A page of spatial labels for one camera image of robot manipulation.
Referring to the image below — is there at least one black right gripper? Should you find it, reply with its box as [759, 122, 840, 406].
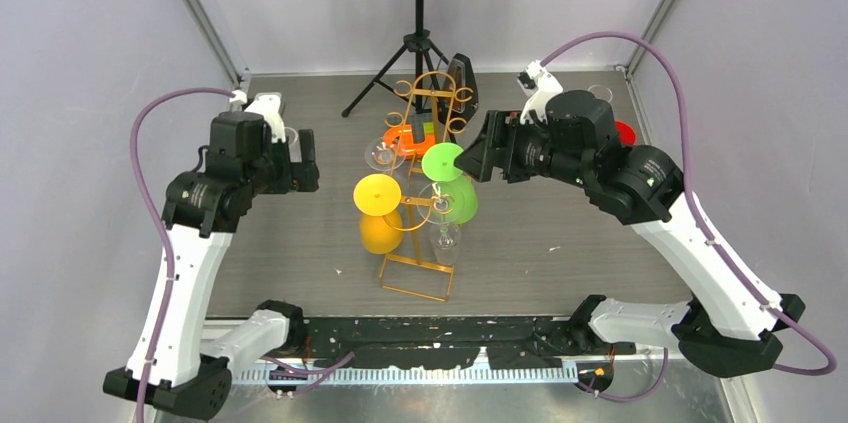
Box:
[453, 108, 591, 188]

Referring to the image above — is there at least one clear wine glass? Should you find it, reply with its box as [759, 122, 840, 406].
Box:
[419, 182, 464, 267]
[283, 126, 299, 146]
[364, 137, 406, 173]

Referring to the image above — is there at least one green silicone wine glass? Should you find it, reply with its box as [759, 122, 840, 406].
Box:
[421, 142, 479, 225]

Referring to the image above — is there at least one gold wire wine glass rack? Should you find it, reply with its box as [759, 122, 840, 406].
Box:
[375, 70, 478, 302]

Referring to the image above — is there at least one clear tall flute glass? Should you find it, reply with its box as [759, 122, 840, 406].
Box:
[587, 84, 614, 103]

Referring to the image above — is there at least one red silicone wine glass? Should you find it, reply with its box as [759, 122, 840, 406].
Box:
[615, 120, 638, 146]

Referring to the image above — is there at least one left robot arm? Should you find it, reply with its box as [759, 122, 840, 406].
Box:
[102, 111, 319, 420]

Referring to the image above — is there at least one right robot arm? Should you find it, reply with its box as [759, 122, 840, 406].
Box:
[454, 90, 783, 378]

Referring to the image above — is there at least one clear wine glass front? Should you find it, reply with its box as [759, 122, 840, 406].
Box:
[419, 182, 464, 267]

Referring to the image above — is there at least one yellow silicone wine glass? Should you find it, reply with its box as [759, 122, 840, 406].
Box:
[353, 174, 403, 255]

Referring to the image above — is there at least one black metronome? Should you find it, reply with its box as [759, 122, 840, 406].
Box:
[441, 53, 479, 130]

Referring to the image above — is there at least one orange toy block piece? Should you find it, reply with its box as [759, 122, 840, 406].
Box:
[382, 122, 436, 159]

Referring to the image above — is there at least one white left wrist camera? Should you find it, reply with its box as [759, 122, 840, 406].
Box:
[228, 90, 288, 143]

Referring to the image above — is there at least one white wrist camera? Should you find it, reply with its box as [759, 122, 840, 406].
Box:
[517, 60, 564, 125]
[228, 90, 288, 143]

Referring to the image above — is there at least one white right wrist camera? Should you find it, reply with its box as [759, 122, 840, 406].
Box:
[517, 60, 564, 125]

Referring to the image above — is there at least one black taped front rail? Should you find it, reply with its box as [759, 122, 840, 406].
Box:
[286, 316, 608, 370]

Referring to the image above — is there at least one white slotted cable duct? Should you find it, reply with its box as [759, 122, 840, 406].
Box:
[233, 361, 578, 386]

